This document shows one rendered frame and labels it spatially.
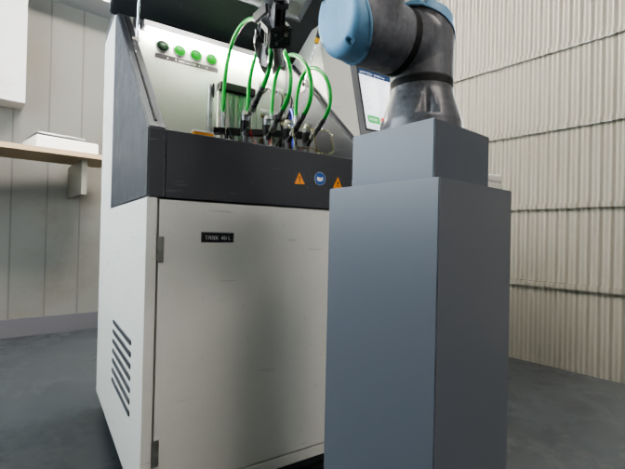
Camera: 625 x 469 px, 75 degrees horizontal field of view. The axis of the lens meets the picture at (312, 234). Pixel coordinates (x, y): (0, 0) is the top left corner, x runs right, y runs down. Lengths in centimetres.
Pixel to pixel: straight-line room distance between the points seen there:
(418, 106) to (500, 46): 234
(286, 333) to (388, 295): 53
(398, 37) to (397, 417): 61
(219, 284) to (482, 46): 253
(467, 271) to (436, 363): 16
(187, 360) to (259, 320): 20
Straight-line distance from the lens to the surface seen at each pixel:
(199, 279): 104
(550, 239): 271
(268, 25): 121
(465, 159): 76
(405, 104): 77
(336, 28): 74
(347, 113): 166
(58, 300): 342
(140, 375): 106
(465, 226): 69
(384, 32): 74
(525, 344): 282
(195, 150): 104
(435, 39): 81
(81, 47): 365
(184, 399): 109
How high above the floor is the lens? 71
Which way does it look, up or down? level
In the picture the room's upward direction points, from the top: 1 degrees clockwise
